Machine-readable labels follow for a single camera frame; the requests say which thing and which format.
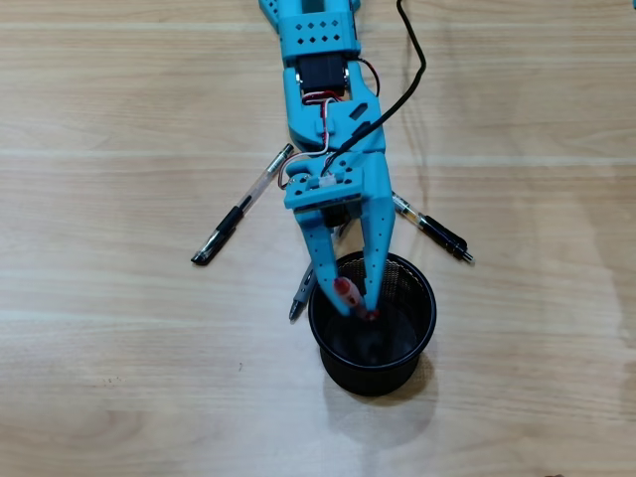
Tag red retractable pen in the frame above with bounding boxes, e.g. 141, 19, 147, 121
331, 277, 382, 323

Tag black camera cable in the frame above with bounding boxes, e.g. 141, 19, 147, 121
320, 0, 428, 180

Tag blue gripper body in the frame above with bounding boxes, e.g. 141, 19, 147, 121
289, 147, 394, 181

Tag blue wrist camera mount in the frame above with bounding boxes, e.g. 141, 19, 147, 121
282, 168, 368, 230

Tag black mesh pen holder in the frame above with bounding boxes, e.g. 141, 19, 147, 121
306, 250, 438, 398

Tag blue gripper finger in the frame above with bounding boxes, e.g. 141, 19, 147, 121
360, 152, 398, 313
295, 209, 355, 318

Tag clear black capped pen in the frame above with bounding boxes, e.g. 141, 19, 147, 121
190, 142, 295, 267

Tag red white servo wires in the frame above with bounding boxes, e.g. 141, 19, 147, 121
277, 58, 382, 190

